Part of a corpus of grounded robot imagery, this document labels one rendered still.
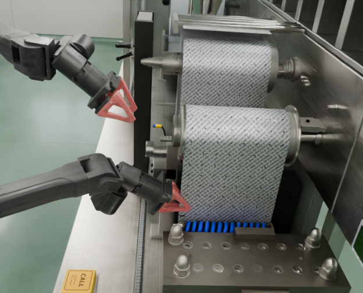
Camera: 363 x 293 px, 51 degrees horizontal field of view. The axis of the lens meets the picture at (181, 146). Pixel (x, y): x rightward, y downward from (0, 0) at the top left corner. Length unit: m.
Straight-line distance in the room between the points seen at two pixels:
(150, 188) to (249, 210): 0.26
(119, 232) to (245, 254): 0.39
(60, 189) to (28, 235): 1.73
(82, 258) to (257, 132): 0.56
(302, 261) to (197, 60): 0.56
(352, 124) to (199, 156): 0.32
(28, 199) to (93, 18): 5.80
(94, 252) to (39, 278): 1.22
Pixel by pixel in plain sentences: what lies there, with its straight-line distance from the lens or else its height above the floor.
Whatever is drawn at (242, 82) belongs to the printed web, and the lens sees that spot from 1.05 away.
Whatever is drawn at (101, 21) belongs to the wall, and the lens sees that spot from 6.50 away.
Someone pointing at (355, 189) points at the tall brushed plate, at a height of 1.25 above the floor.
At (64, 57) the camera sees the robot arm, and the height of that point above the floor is 1.42.
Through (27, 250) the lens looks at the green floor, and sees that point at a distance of 2.44.
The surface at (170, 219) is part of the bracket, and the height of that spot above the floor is 0.97.
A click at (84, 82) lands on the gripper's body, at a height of 1.37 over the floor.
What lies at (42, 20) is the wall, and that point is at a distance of 6.70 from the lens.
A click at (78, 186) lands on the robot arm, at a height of 1.19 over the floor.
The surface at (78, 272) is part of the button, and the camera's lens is 1.00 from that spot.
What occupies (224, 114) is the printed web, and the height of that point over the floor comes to 1.31.
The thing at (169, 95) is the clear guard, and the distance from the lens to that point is 1.91.
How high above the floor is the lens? 1.66
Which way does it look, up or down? 30 degrees down
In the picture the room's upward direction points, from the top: 5 degrees clockwise
